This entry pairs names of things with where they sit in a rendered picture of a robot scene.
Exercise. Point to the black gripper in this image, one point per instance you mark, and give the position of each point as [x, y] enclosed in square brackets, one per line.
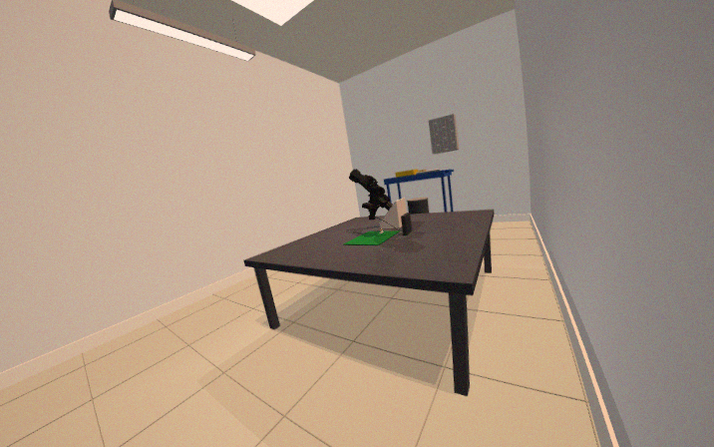
[372, 207]

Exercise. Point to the black cooling fan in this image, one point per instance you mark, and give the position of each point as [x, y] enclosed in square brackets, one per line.
[406, 223]

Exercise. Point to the green circuit board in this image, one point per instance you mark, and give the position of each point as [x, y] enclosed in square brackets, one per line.
[372, 237]

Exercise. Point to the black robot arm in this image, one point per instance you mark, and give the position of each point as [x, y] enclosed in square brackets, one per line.
[368, 183]

